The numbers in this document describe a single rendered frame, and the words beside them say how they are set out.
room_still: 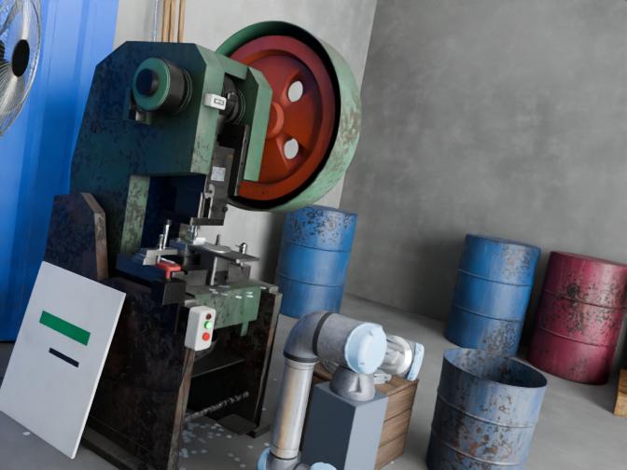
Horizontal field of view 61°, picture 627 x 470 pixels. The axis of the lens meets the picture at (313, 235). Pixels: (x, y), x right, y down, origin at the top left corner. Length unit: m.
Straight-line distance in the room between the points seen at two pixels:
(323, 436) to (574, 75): 3.93
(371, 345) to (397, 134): 4.17
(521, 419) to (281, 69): 1.74
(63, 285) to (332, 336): 1.29
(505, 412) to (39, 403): 1.76
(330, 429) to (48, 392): 1.09
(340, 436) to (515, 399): 0.77
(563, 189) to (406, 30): 2.11
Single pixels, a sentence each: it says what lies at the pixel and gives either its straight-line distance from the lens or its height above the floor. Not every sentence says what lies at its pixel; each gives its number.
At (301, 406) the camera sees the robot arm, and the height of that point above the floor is 0.54.
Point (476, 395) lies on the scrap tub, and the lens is 2.23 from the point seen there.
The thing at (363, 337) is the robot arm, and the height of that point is 0.77.
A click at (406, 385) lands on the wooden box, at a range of 2.31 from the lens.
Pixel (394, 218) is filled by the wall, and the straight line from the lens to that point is 5.26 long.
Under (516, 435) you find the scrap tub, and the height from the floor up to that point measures 0.28.
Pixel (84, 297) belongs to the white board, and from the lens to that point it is 2.19.
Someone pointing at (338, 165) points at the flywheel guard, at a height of 1.18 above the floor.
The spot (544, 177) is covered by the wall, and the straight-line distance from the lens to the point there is 4.93.
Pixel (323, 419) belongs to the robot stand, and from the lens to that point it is 1.82.
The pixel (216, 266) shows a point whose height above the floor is 0.73.
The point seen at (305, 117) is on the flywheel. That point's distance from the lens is 2.32.
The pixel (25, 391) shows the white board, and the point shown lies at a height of 0.11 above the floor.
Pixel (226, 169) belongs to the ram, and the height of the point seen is 1.09.
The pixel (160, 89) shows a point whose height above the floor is 1.31.
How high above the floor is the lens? 1.13
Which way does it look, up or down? 6 degrees down
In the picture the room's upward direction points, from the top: 10 degrees clockwise
